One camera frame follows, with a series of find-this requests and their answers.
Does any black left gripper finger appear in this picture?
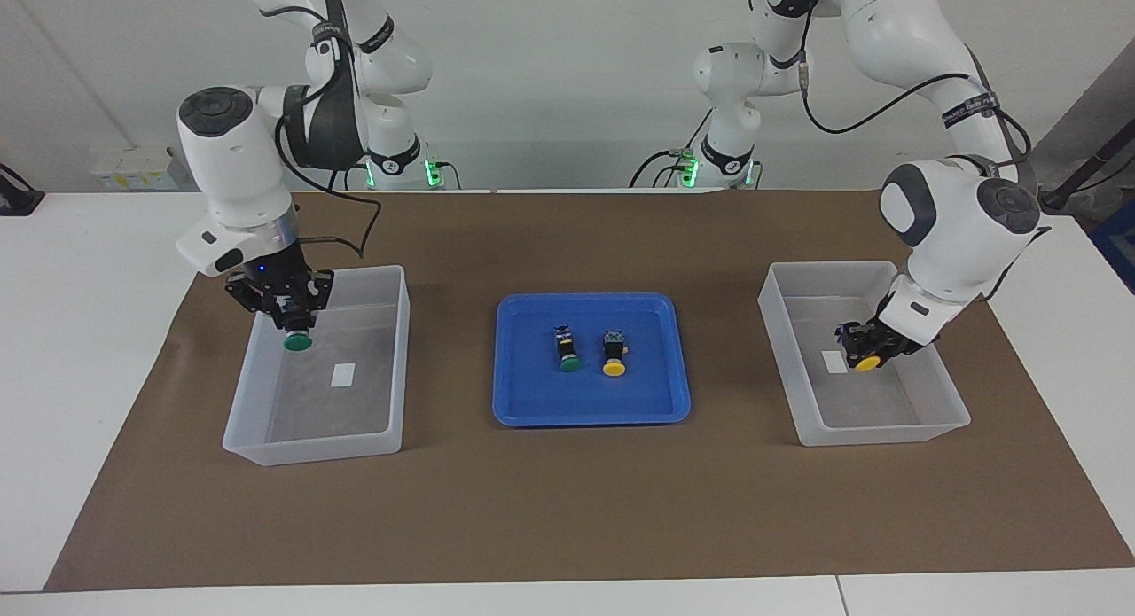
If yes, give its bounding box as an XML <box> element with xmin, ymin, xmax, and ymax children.
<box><xmin>873</xmin><ymin>332</ymin><xmax>920</xmax><ymax>367</ymax></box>
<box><xmin>835</xmin><ymin>322</ymin><xmax>874</xmax><ymax>369</ymax></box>

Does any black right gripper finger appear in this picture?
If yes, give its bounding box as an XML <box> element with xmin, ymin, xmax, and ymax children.
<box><xmin>300</xmin><ymin>269</ymin><xmax>335</xmax><ymax>331</ymax></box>
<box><xmin>224</xmin><ymin>275</ymin><xmax>289</xmax><ymax>331</ymax></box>

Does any green push button switch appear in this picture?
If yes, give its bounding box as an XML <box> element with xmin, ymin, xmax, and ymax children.
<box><xmin>280</xmin><ymin>304</ymin><xmax>314</xmax><ymax>353</ymax></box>

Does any translucent white plastic box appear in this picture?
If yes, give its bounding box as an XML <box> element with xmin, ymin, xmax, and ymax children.
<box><xmin>757</xmin><ymin>261</ymin><xmax>971</xmax><ymax>448</ymax></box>
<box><xmin>222</xmin><ymin>264</ymin><xmax>411</xmax><ymax>467</ymax></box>

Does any white power strip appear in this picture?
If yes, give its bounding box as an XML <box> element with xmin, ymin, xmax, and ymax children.
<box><xmin>89</xmin><ymin>158</ymin><xmax>171</xmax><ymax>191</ymax></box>

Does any blue crate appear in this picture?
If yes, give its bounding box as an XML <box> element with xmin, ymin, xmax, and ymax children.
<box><xmin>1089</xmin><ymin>199</ymin><xmax>1135</xmax><ymax>295</ymax></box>

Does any black metal stand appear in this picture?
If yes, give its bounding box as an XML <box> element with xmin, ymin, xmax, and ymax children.
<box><xmin>1033</xmin><ymin>133</ymin><xmax>1135</xmax><ymax>214</ymax></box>

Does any black desk object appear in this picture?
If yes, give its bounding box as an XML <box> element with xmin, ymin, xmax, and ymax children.
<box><xmin>0</xmin><ymin>162</ymin><xmax>46</xmax><ymax>216</ymax></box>

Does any blue plastic tray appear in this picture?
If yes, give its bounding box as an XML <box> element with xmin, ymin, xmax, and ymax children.
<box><xmin>492</xmin><ymin>292</ymin><xmax>692</xmax><ymax>428</ymax></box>

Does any brown paper mat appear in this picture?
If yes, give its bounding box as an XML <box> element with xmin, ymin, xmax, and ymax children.
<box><xmin>44</xmin><ymin>188</ymin><xmax>1135</xmax><ymax>593</ymax></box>

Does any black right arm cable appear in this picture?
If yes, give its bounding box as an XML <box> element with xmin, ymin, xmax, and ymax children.
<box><xmin>257</xmin><ymin>0</ymin><xmax>384</xmax><ymax>261</ymax></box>

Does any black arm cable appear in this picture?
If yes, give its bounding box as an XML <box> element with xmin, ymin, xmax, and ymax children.
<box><xmin>749</xmin><ymin>0</ymin><xmax>1054</xmax><ymax>305</ymax></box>
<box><xmin>257</xmin><ymin>0</ymin><xmax>384</xmax><ymax>261</ymax></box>

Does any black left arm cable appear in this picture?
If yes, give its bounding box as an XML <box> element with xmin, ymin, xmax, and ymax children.
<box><xmin>749</xmin><ymin>0</ymin><xmax>1054</xmax><ymax>305</ymax></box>

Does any black left arm strap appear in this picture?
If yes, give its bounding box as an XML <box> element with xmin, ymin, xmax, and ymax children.
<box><xmin>940</xmin><ymin>91</ymin><xmax>1001</xmax><ymax>129</ymax></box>

